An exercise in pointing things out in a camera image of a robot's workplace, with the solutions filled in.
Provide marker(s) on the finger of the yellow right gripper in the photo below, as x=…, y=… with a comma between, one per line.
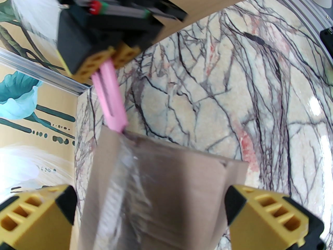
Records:
x=83, y=40
x=135, y=38

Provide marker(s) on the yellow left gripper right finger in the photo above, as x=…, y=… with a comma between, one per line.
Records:
x=260, y=225

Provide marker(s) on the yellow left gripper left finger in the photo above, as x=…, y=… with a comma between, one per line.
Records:
x=39, y=223

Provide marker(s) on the pink utility knife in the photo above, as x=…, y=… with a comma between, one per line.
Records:
x=111, y=103

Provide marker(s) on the aluminium frame post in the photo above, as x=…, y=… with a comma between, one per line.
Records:
x=39, y=72

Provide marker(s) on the aluminium front frame rail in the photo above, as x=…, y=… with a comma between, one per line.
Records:
x=299, y=12

